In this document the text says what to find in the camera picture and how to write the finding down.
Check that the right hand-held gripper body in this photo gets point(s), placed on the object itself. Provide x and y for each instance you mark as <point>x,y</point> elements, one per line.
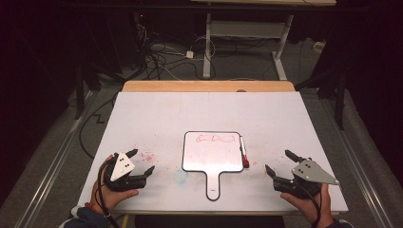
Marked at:
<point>309,172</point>

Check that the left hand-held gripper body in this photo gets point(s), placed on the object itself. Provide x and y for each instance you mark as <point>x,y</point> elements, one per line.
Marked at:
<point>122,167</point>

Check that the white marker with red cap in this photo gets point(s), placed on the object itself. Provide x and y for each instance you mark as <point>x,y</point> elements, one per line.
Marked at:
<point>243,150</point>

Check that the white paddle whiteboard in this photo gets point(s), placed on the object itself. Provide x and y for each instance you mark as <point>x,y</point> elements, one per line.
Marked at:
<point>212,158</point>

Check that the person's left hand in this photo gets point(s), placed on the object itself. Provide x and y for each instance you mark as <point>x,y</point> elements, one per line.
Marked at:
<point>109,199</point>

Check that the person's right hand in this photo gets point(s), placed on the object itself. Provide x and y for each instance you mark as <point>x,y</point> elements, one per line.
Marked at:
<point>309,207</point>

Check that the white table cover sheet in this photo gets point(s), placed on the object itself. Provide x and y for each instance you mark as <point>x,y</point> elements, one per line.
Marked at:
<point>164,120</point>

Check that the black stand leg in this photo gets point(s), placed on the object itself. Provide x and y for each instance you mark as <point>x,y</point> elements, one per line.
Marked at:
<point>79,91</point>

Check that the white power strip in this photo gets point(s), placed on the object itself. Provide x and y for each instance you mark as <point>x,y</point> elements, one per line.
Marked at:
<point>319,46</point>

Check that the white power adapter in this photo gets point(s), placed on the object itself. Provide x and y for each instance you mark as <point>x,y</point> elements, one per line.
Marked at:
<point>189,54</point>

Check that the metal floor rail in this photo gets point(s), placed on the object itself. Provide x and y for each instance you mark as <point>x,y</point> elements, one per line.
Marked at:
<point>358,171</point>
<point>53,167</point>

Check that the white metal desk frame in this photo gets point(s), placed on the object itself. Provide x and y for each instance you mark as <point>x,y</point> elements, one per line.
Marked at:
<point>207,47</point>

